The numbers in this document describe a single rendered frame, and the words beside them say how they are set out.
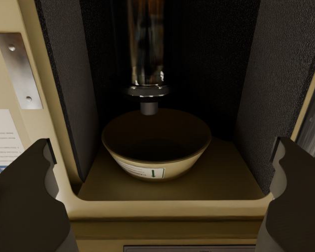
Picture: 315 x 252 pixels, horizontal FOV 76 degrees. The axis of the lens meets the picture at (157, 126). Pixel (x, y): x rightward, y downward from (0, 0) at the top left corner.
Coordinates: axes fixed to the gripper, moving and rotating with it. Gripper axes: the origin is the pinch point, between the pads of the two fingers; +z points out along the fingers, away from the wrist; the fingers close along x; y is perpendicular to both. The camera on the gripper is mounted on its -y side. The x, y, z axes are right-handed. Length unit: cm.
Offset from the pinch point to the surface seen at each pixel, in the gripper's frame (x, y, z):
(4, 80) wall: -48, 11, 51
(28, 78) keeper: -12.4, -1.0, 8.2
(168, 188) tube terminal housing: 1.2, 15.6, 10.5
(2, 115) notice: -53, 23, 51
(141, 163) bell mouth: -2.4, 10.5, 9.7
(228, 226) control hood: 9.5, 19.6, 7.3
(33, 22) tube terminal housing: -12.1, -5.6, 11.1
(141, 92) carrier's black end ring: -2.2, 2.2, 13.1
